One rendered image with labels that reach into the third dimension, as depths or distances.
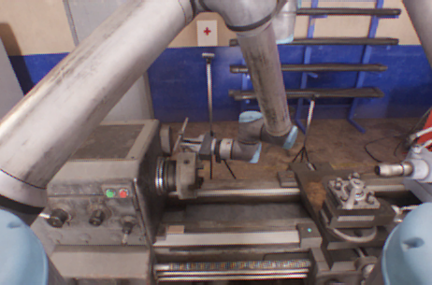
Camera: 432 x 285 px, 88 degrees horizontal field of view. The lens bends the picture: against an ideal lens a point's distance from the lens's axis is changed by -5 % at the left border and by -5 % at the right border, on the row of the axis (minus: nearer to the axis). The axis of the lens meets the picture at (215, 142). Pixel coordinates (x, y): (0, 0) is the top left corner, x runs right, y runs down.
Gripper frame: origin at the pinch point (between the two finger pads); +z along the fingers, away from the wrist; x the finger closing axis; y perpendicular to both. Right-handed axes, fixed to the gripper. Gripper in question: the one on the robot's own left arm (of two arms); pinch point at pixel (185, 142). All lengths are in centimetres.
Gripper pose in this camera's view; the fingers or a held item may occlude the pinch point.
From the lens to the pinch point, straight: 108.4
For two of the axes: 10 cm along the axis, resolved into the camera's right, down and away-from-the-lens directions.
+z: -9.7, -1.3, 2.1
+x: -2.4, 7.4, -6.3
